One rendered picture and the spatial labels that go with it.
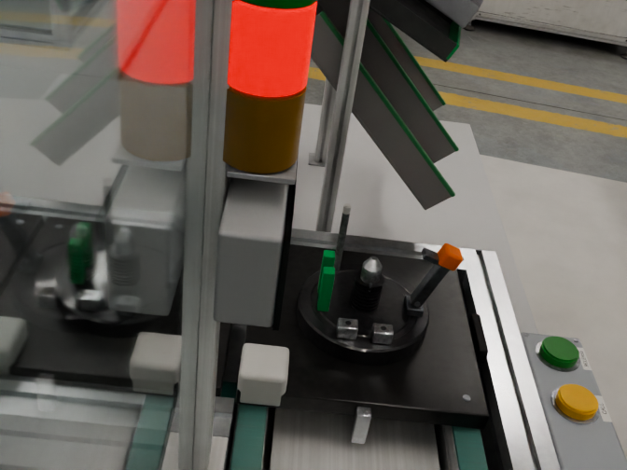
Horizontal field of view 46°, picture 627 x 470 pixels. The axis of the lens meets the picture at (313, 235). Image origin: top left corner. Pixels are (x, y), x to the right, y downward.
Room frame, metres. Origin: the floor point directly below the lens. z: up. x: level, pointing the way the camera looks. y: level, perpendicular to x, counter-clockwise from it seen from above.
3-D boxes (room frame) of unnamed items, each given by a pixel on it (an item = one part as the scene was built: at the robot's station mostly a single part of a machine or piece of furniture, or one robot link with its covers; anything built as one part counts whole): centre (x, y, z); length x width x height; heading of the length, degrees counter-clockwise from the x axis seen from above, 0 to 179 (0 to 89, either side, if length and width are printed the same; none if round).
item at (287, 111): (0.40, 0.04, 1.28); 0.05 x 0.05 x 0.05
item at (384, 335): (0.55, -0.08, 1.00); 0.02 x 0.01 x 0.02; 94
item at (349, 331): (0.55, -0.05, 1.00); 0.02 x 0.01 x 0.02; 94
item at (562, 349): (0.59, -0.28, 0.96); 0.04 x 0.04 x 0.02
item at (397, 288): (0.60, -0.06, 0.98); 0.14 x 0.14 x 0.02
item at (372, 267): (0.60, -0.06, 1.04); 0.02 x 0.02 x 0.03
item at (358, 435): (0.47, -0.07, 0.95); 0.01 x 0.01 x 0.04; 4
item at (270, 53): (0.40, 0.04, 1.33); 0.05 x 0.05 x 0.05
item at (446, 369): (0.60, -0.06, 0.96); 0.24 x 0.24 x 0.02; 4
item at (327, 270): (0.58, -0.02, 1.01); 0.01 x 0.01 x 0.05; 4
